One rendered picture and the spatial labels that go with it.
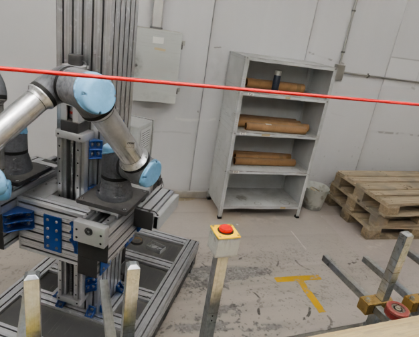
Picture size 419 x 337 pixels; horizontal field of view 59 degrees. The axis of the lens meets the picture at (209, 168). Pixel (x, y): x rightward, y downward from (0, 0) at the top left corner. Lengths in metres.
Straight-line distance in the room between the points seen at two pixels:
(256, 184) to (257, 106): 0.88
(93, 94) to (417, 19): 3.98
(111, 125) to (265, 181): 3.12
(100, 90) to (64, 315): 1.44
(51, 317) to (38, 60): 2.13
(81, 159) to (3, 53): 2.00
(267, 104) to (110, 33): 2.50
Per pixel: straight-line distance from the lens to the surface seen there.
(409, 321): 1.58
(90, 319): 2.23
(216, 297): 1.21
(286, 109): 4.00
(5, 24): 3.55
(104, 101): 1.16
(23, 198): 1.82
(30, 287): 1.06
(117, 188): 1.55
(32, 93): 1.24
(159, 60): 3.29
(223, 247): 1.08
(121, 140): 1.29
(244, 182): 4.11
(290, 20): 3.87
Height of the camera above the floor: 1.77
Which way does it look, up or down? 21 degrees down
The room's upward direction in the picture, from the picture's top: 9 degrees clockwise
